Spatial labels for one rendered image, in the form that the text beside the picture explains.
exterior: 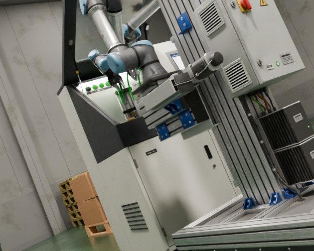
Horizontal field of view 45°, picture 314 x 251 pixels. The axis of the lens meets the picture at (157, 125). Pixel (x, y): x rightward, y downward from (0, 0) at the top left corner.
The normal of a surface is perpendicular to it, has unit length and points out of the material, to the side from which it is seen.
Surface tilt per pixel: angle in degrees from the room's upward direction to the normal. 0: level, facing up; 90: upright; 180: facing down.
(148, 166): 90
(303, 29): 90
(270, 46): 90
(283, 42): 90
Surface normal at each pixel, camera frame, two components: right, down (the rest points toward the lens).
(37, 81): 0.51, -0.29
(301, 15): -0.77, 0.27
